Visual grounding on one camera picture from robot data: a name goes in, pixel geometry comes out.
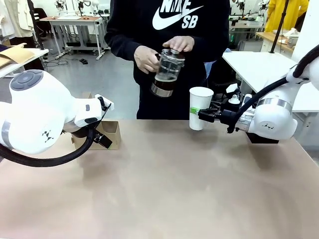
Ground grey background workbench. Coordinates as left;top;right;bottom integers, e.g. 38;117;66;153
39;15;108;60

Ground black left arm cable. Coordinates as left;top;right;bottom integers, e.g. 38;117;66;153
0;128;100;168

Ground person's left forearm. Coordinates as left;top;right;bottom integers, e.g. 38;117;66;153
191;22;230;63

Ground black stand pole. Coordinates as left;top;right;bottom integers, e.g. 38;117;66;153
26;0;45;50

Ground wooden background table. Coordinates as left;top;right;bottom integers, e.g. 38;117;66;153
255;31;295;53

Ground white paper cup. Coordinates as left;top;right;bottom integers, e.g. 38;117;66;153
188;87;215;131

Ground black tripod pole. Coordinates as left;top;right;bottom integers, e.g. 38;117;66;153
270;0;290;54

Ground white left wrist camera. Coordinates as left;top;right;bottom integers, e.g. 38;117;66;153
94;94;115;112

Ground person in black hoodie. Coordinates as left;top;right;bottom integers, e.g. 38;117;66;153
104;0;230;120

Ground white side table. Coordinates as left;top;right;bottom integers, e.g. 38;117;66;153
221;50;319;113

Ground person's right hand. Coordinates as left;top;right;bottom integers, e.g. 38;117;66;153
134;46;160;75

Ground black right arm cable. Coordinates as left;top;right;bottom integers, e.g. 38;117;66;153
226;44;319;134

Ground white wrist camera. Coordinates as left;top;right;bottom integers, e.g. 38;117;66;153
225;83;253;106
94;94;115;112

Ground person's right forearm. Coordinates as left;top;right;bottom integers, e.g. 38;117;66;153
104;22;150;60

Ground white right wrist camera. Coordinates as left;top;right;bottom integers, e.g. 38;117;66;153
225;83;253;106

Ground person in white coat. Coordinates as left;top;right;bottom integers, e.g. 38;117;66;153
0;0;35;46

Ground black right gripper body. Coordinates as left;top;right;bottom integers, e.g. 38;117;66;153
213;109;239;125

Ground background lab bench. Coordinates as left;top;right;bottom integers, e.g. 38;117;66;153
228;13;266;50

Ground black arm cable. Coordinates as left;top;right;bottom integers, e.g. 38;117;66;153
226;44;319;134
0;128;100;168

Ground stack of white bowls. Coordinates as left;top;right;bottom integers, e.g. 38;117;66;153
286;28;299;48

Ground glass french press pitcher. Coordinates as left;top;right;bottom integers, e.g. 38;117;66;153
150;48;186;98

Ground person in yellow coat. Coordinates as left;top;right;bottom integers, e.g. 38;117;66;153
264;0;310;33

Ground brown cardboard sheets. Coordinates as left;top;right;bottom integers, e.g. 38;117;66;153
0;43;36;67

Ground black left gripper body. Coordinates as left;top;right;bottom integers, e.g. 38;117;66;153
93;133;113;149

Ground white table with cardboard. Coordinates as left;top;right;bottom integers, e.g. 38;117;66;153
0;47;50;78

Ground brown cardboard cup carrier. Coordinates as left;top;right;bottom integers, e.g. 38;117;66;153
71;91;122;151

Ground person's left hand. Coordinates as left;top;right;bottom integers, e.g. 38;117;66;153
162;36;195;53

